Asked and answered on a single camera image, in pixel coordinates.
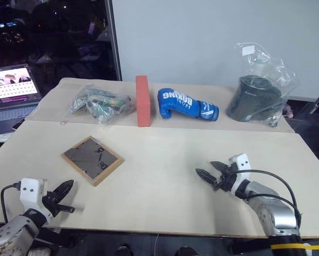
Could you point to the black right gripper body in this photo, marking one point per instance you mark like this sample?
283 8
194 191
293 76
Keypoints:
227 180

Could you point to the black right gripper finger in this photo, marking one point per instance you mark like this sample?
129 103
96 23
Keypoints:
220 166
208 177

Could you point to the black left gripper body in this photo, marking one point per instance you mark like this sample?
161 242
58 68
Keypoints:
51 202

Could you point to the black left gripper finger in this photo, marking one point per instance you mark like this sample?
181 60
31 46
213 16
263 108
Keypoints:
66 208
65 187

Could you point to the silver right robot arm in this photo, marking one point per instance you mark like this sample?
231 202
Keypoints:
273 213

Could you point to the laptop computer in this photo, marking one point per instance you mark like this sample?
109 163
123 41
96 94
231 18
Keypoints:
10 90

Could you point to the white shoe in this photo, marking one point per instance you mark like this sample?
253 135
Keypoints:
39 252

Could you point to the dark rounded shoe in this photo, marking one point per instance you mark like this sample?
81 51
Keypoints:
188 252
123 251

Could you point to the blue boxing glove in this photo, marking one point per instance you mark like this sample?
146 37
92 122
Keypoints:
186 104

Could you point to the pink small object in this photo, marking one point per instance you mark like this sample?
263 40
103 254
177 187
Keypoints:
288 110

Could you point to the plastic bag of green items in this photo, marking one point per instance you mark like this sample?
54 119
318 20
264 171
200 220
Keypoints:
103 105

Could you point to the red brick block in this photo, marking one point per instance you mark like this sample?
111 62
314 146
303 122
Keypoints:
143 101

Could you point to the dark item in plastic bag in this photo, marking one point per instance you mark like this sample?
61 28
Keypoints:
271 69

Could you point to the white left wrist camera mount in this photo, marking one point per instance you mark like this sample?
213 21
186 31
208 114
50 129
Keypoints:
31 193

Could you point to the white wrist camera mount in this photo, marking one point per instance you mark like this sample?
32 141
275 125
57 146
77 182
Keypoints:
241 162
31 193

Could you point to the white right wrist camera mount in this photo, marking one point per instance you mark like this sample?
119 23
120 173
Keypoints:
241 162

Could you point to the wooden framed dark tile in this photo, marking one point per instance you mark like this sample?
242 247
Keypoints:
92 160

